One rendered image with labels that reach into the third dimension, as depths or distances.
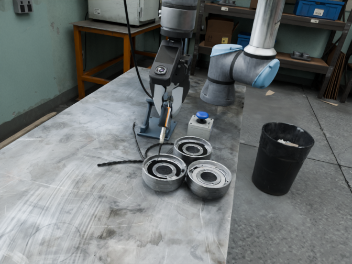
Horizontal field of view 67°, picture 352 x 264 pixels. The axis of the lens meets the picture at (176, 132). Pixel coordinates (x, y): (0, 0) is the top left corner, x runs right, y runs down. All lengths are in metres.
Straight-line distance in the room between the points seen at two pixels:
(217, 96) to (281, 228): 1.01
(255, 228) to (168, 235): 1.24
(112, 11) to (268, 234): 2.36
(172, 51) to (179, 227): 0.37
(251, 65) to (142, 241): 0.72
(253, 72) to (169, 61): 0.50
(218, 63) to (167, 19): 0.52
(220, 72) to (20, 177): 0.77
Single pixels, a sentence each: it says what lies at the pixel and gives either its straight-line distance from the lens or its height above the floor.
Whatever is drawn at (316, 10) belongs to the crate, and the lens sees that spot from 4.13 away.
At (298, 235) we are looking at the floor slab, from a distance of 1.84.
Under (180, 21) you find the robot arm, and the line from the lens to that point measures 0.60.
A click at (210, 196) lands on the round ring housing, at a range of 0.63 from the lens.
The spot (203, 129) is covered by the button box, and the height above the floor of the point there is 0.84.
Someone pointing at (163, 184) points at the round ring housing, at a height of 0.83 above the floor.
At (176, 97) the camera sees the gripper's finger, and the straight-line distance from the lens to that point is 0.65.
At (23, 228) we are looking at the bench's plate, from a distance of 0.59.
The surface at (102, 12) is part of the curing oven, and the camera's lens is 2.98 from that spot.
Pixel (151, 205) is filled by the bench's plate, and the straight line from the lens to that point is 0.60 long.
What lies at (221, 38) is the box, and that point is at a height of 0.59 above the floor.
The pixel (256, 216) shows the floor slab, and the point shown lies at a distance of 1.83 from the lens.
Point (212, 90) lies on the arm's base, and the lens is 1.11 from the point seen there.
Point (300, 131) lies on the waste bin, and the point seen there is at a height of 0.41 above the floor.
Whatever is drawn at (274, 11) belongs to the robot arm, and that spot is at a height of 1.17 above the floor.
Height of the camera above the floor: 1.22
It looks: 29 degrees down
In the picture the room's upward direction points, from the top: 7 degrees clockwise
